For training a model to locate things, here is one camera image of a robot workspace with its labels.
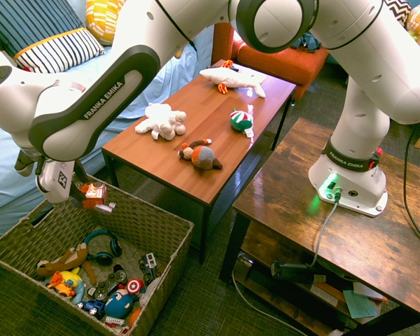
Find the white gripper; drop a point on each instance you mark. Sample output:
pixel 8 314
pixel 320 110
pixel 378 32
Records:
pixel 54 182

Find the small orange toy box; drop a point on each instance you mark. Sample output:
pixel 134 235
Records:
pixel 96 196

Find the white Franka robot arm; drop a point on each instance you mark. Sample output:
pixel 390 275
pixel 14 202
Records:
pixel 364 70

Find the grey wicker basket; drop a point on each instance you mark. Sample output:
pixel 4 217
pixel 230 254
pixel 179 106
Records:
pixel 154 231

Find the grey blue toy vehicle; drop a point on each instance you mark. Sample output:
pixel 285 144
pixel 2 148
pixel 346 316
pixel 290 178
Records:
pixel 147 266

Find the blue toy car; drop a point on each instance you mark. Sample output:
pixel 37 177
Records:
pixel 91 308

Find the red white toy fire truck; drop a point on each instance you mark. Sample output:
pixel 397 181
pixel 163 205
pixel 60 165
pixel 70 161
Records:
pixel 117 323

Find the blue black headphones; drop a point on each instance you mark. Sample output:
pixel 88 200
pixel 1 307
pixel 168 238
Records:
pixel 103 257

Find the brown sloth plush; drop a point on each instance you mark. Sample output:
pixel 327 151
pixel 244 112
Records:
pixel 66 260

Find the light blue covered sofa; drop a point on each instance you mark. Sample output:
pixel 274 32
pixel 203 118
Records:
pixel 3 164

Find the yellow plush with orange truck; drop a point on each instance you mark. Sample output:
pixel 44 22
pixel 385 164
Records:
pixel 64 285

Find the black game controller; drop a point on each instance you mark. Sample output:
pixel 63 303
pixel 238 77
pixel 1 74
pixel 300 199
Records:
pixel 106 283

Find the white unicorn plush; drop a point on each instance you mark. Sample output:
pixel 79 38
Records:
pixel 161 119

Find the Captain America plush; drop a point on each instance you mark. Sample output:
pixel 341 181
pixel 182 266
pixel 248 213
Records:
pixel 120 301

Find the brown grey monkey plush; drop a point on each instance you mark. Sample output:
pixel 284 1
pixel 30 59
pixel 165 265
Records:
pixel 201 157

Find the orange ball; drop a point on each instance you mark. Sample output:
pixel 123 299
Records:
pixel 134 316

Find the reddish wood coffee table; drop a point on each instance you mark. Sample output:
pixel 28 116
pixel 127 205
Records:
pixel 203 115

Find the blue striped pillow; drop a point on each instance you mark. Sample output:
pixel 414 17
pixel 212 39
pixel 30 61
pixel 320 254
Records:
pixel 45 31

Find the yellow white patterned bolster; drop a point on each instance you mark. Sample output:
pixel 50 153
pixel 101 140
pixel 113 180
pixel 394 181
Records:
pixel 101 17

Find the peppermint candy plush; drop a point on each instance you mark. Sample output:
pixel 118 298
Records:
pixel 241 120

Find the white whale plush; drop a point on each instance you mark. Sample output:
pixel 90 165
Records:
pixel 231 78

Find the rustic brown robot stand table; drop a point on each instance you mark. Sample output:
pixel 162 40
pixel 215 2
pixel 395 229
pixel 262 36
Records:
pixel 301 224

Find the black power adapter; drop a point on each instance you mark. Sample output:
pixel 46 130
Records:
pixel 290 272

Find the orange armchair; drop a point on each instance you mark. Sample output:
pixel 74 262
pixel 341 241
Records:
pixel 283 63

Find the teal paper sheet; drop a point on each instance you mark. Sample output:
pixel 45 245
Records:
pixel 360 304

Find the black white chevron pillow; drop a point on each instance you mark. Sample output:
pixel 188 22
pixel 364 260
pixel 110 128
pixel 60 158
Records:
pixel 399 10

